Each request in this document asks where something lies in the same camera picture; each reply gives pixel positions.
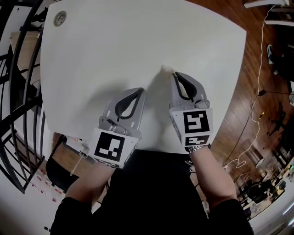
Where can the person's right forearm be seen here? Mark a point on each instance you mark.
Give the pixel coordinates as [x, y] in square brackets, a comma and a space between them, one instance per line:
[213, 179]

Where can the person's left forearm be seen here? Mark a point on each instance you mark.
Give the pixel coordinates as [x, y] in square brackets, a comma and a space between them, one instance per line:
[89, 186]

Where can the small yellow tag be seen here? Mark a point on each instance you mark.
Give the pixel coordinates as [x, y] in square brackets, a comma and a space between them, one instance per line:
[261, 114]

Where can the small white object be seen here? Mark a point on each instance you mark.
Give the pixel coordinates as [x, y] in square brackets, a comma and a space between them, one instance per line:
[166, 68]

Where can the brown cylindrical container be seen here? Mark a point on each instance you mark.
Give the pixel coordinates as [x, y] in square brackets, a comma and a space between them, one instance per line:
[257, 157]

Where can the orange box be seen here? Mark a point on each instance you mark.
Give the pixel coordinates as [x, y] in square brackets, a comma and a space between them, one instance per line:
[73, 139]

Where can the black metal railing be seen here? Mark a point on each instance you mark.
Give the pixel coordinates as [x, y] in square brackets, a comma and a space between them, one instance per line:
[13, 96]

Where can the black chair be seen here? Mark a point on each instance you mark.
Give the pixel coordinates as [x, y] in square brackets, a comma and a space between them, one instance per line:
[56, 174]

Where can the person's black clothing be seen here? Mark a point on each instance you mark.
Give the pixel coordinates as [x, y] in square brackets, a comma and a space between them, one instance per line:
[149, 195]

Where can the silver metal wristwatch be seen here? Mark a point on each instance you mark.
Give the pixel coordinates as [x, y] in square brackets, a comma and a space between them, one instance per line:
[197, 148]

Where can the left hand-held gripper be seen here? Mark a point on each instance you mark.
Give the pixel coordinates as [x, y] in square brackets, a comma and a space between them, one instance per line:
[110, 147]

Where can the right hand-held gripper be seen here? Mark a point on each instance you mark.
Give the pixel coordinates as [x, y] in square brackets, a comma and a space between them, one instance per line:
[195, 124]

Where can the light wooden board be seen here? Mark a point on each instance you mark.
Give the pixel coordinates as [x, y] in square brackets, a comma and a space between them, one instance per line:
[25, 52]

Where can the white square table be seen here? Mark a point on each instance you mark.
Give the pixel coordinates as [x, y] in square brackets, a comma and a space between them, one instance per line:
[126, 46]

